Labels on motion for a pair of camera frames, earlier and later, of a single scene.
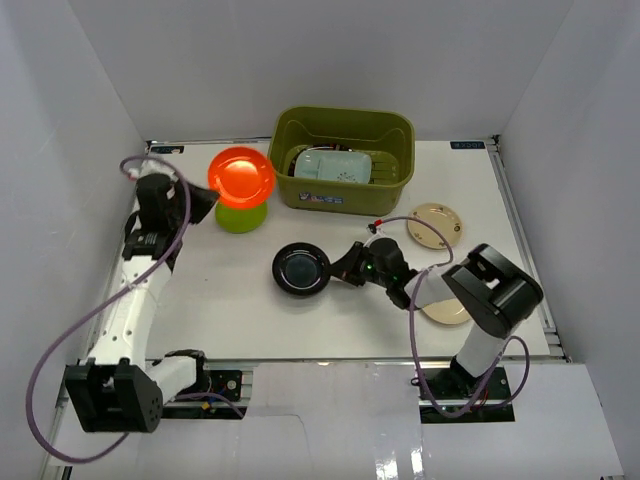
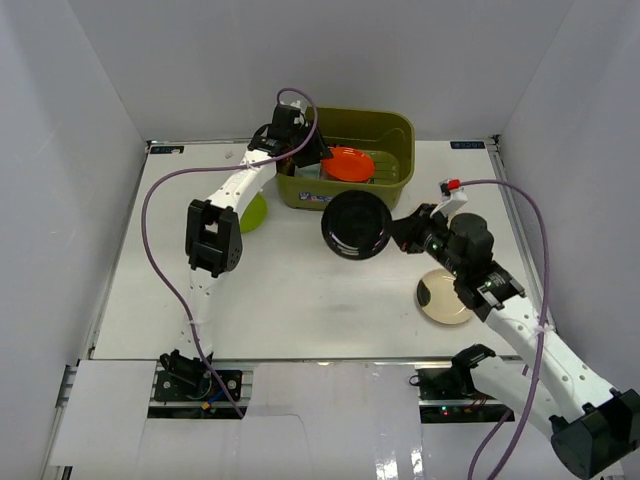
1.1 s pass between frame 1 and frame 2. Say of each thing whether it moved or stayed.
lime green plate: stayed
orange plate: moved
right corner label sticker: stayed
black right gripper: moved
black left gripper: moved
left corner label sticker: stayed
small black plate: moved
